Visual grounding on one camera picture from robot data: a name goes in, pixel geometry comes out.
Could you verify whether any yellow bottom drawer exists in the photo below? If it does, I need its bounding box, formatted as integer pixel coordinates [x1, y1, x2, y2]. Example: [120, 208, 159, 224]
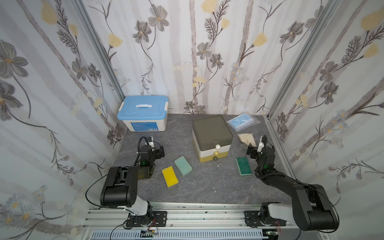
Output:
[198, 152, 229, 163]

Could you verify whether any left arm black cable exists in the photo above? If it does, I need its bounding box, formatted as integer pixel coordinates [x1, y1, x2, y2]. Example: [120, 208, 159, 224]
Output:
[84, 173, 109, 208]

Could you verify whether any aluminium corner frame post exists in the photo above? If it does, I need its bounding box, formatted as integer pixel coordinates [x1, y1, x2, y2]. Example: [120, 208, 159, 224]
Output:
[72, 0, 125, 101]
[266, 0, 341, 120]

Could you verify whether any aluminium corner frame post right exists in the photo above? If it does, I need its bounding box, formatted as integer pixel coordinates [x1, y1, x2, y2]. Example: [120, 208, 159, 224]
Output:
[266, 0, 341, 120]

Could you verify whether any green scouring sponge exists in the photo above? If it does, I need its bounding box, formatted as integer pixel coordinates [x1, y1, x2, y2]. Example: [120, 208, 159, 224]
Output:
[236, 157, 252, 176]

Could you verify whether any blue lidded storage box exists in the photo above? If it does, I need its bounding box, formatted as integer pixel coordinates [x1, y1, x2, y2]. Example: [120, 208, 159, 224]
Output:
[117, 96, 169, 132]

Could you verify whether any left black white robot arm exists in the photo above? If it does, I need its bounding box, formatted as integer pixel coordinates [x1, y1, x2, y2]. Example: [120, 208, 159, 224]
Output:
[100, 145, 165, 228]

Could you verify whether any white slotted cable duct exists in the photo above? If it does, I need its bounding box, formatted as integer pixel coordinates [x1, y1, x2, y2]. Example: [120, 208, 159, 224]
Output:
[88, 229, 268, 240]

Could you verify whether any white drawer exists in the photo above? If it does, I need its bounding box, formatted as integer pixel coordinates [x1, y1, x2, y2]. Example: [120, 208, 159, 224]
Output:
[193, 132, 231, 158]

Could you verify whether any wrist white camera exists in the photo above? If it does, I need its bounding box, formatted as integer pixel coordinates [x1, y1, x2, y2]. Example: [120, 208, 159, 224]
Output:
[148, 138, 155, 148]
[257, 137, 265, 153]

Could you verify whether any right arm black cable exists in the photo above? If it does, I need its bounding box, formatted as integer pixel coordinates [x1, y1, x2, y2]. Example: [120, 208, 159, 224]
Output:
[314, 185, 340, 234]

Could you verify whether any bag of cream latex gloves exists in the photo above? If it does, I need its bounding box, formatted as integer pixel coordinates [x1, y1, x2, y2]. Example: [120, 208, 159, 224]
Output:
[238, 133, 257, 147]

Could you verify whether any mint green sponge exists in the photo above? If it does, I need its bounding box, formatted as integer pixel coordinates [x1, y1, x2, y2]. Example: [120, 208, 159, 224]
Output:
[174, 156, 193, 176]

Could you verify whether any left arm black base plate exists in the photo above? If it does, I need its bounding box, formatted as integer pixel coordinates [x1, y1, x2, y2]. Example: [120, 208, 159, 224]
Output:
[124, 211, 168, 229]

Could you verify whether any bag of blue face masks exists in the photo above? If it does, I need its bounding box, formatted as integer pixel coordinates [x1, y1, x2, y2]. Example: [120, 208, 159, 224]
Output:
[227, 113, 260, 132]

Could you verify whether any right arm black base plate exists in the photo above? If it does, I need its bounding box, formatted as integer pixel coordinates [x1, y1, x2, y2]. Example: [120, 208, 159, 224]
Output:
[244, 211, 287, 228]

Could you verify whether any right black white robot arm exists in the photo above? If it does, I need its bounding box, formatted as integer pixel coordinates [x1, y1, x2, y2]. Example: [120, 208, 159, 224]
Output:
[247, 144, 340, 232]

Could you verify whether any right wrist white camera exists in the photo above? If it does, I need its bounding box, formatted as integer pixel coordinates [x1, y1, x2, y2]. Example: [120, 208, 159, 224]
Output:
[257, 137, 265, 153]

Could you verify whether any aluminium corner frame post left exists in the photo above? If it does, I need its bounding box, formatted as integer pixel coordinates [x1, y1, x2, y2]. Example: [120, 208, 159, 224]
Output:
[72, 0, 125, 101]

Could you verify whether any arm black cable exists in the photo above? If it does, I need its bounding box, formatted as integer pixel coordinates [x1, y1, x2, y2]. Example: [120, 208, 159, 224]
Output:
[314, 185, 340, 234]
[84, 173, 109, 208]

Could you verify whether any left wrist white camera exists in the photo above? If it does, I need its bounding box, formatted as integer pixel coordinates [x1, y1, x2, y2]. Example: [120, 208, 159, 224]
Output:
[148, 138, 155, 148]

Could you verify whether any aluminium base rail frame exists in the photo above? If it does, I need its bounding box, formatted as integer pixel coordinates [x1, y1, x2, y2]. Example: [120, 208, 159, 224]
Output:
[80, 200, 334, 240]

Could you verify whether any olive green drawer cabinet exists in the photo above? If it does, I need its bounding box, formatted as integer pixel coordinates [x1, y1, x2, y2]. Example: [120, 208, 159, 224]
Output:
[193, 115, 234, 151]

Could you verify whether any yellow sponge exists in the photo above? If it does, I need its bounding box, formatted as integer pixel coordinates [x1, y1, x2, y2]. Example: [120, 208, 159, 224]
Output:
[162, 166, 179, 188]

